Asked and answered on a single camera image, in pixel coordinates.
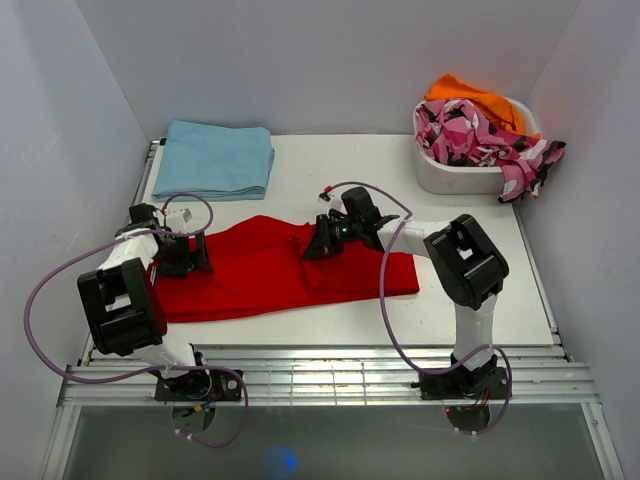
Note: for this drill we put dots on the white plastic basket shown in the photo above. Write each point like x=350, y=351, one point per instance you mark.
x=450, y=175

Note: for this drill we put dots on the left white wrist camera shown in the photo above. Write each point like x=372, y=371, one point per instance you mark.
x=178, y=220

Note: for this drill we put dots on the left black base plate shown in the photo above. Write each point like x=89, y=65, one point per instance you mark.
x=225, y=387

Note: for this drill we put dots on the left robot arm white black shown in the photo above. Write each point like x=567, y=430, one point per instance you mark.
x=123, y=309

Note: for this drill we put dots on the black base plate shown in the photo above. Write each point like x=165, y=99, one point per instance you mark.
x=225, y=387
x=489, y=383

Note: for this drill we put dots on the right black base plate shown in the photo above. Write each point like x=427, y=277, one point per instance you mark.
x=489, y=383

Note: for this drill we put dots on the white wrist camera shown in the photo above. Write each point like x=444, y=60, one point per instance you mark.
x=178, y=220
x=330, y=200

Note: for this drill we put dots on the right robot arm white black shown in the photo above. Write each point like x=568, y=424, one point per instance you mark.
x=471, y=271

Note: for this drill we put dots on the red trousers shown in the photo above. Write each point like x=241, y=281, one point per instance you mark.
x=259, y=269

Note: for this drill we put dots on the pink camouflage trousers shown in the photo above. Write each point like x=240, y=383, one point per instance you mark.
x=480, y=140

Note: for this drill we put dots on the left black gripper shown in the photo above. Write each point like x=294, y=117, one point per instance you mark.
x=190, y=259

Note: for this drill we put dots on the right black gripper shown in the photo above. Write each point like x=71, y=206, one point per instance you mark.
x=321, y=244

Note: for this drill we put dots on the folded light blue trousers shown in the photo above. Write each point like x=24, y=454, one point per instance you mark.
x=217, y=163

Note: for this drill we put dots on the orange garment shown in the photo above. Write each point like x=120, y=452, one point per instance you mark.
x=497, y=109

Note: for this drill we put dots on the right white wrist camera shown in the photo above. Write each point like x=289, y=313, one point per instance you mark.
x=330, y=200

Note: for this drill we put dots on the aluminium rail frame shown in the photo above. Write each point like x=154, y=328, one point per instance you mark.
x=329, y=396

